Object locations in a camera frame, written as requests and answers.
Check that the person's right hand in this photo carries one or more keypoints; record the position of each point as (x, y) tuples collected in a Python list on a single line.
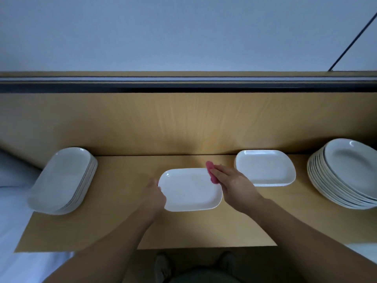
[(240, 190)]

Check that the person's left hand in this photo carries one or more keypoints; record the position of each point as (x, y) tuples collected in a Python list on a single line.
[(153, 200)]

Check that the pink cleaning cloth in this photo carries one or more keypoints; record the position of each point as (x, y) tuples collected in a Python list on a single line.
[(211, 172)]

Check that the stack of white rectangular plates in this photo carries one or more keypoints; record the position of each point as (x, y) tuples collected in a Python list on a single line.
[(268, 166)]

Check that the white glossy rectangular plate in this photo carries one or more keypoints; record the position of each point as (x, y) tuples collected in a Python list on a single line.
[(188, 188)]

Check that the pile of white oblong plates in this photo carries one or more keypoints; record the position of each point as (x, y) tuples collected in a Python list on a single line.
[(59, 179)]

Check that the stack of white round plates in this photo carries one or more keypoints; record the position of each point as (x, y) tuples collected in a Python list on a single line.
[(347, 171)]

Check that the person's left forearm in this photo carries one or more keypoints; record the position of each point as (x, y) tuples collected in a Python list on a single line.
[(97, 253)]

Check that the person's right forearm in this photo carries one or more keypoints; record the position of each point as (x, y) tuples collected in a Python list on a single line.
[(321, 247)]

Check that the grey upholstered headboard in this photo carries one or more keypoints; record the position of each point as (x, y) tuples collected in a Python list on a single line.
[(16, 171)]

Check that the white bed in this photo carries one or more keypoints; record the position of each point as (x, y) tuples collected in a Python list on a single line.
[(17, 244)]

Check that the black wall rail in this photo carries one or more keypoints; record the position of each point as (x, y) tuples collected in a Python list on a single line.
[(176, 85)]

